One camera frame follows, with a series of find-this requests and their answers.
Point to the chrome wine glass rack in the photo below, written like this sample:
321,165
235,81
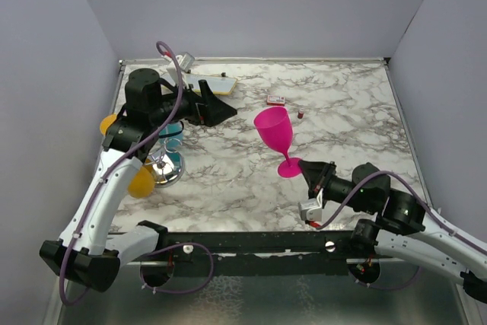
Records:
167,166

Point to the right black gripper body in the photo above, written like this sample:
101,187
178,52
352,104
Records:
332,185

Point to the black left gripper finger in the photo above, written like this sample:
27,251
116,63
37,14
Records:
208,98
215,110

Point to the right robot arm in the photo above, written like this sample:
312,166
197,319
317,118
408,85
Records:
405,226

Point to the yellow wine glass front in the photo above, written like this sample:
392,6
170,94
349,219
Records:
142,183

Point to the pink plastic wine glass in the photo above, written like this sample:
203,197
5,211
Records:
275,129

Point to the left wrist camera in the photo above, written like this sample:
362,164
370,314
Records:
185,61

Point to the yellow wine glass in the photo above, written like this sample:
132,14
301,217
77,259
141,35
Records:
106,123
142,183

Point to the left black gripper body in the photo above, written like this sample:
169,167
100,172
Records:
185,107

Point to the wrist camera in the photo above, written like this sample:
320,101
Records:
311,210
185,61

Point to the aluminium rail frame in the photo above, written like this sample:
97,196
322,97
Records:
351,222

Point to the red card box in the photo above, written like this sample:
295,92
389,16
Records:
273,100

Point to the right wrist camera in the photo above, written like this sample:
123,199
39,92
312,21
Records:
311,210

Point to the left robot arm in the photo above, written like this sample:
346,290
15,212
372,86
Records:
83,253

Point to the blue plastic wine glass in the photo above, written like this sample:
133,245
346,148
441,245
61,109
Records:
171,136

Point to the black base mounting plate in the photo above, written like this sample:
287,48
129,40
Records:
265,253

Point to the yellow wine glass rear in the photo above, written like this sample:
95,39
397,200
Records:
106,123

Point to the yellow framed whiteboard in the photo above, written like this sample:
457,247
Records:
219,85

